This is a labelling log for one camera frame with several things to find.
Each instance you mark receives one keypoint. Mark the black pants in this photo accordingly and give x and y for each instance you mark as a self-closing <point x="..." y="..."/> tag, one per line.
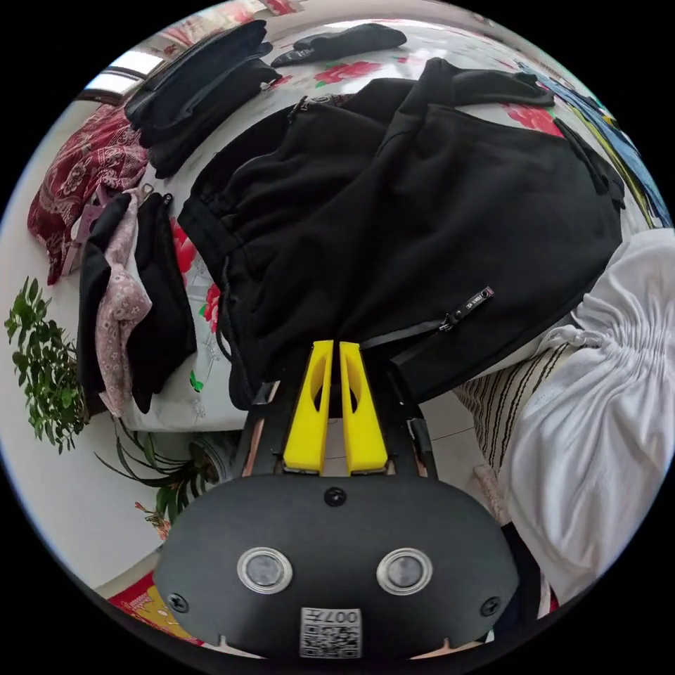
<point x="422" y="221"/>

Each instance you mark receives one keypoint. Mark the red patterned quilt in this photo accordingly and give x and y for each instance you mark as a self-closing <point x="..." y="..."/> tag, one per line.
<point x="89" y="174"/>

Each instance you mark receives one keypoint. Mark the person's body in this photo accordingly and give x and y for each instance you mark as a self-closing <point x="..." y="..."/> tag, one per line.
<point x="596" y="411"/>

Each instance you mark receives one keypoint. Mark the red floor mat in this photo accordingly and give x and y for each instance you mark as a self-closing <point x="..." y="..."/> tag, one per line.
<point x="142" y="606"/>

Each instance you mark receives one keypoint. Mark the pile of black and pink clothes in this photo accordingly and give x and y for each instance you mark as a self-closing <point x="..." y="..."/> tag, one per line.
<point x="158" y="295"/>

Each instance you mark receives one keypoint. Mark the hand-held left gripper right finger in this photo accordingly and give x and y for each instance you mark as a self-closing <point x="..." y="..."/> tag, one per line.
<point x="364" y="427"/>

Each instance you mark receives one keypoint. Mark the bed with floral sheet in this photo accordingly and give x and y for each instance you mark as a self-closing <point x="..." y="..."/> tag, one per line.
<point x="453" y="45"/>

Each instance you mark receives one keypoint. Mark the small black garment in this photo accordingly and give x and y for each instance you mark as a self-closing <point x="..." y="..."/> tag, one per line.
<point x="343" y="41"/>

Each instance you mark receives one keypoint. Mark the green leafy plant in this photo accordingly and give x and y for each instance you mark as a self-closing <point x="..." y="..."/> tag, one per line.
<point x="45" y="364"/>

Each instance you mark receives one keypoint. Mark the window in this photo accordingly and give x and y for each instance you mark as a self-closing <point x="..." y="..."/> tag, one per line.
<point x="124" y="71"/>

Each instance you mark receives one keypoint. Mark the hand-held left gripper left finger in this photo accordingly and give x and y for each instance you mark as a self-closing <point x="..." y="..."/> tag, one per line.
<point x="305" y="422"/>

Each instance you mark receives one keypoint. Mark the pile of blue clothes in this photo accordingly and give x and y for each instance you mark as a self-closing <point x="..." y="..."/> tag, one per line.
<point x="627" y="142"/>

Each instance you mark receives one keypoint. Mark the pile of folded black clothes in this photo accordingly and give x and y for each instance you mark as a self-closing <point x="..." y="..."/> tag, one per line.
<point x="195" y="89"/>

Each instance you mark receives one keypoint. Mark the long-leaved potted plant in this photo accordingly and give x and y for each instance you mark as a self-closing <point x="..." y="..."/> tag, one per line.
<point x="174" y="474"/>

